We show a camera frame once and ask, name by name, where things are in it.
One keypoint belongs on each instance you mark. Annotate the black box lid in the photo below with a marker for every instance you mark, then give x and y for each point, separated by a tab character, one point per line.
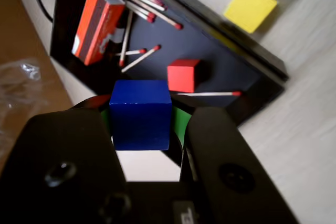
262	56

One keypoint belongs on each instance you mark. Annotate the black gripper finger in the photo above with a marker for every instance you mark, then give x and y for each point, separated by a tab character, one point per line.
223	155
65	150

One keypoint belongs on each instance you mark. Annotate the yellow wooden cube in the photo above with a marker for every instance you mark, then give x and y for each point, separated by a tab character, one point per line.
249	9

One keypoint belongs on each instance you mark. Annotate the blue wooden cube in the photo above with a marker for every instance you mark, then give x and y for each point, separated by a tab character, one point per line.
140	115

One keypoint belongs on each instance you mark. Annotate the orange matchbox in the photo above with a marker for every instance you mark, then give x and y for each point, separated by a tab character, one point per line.
97	27

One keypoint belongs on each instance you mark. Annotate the red wooden cube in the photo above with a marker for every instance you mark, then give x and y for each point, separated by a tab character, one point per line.
181	77

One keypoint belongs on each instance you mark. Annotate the black cardboard box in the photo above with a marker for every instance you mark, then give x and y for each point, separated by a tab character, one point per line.
210	64

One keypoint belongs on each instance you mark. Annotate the clear plastic bag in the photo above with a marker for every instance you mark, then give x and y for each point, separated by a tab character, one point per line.
26	69

